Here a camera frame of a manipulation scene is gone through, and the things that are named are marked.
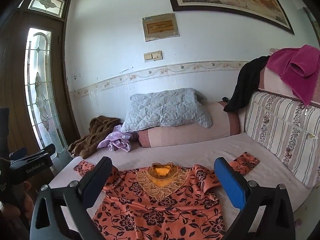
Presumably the grey quilted pillow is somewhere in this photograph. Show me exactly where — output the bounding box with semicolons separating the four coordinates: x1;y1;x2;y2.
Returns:
121;88;213;132

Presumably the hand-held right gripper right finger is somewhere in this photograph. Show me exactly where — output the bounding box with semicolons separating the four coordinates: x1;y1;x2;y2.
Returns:
214;157;293;240

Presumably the pink bolster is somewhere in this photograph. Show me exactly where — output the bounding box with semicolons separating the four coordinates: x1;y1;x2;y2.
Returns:
137;101;241;148

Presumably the brown cloth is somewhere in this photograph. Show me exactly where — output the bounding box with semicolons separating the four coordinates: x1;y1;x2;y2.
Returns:
68;116;122;159

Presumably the black garment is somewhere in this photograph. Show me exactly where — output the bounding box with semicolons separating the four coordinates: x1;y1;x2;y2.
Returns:
223;55;271;112

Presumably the purple floral cloth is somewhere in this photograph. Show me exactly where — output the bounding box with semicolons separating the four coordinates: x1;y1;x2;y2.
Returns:
97;124;139;153

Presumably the beige light switch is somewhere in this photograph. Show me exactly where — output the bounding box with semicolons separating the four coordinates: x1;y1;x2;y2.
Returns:
143;51;163;62

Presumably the orange black floral shirt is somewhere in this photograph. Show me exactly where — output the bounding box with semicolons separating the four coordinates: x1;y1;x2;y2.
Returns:
73;151;260;240

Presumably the pink quilted bed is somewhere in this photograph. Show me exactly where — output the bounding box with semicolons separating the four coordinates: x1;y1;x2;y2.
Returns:
49;132;313;240

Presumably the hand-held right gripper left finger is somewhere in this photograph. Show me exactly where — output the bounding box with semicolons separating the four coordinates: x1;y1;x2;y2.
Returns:
29;156;113;240

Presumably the stained glass transom window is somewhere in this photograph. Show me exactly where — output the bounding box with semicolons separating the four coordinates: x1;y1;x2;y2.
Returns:
17;0;71;20

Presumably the small picture frame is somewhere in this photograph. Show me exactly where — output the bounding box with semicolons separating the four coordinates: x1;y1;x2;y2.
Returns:
303;7;318;38

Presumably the wall plaque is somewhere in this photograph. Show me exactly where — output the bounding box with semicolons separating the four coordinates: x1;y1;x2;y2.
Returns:
142;13;180;42

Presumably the magenta towel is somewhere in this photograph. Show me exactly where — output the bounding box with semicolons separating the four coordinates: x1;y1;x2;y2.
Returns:
265;44;320;105

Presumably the striped floral cushion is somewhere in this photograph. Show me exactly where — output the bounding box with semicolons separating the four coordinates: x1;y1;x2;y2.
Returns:
244;91;320;188

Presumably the person's left hand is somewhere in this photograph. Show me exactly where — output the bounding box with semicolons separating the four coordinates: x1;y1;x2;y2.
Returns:
0;181;34;228

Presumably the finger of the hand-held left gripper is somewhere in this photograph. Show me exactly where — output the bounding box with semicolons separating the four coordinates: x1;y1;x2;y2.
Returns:
37;144;56;158

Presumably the wooden stained glass door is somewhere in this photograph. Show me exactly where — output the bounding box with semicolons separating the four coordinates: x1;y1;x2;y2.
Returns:
0;11;81;183

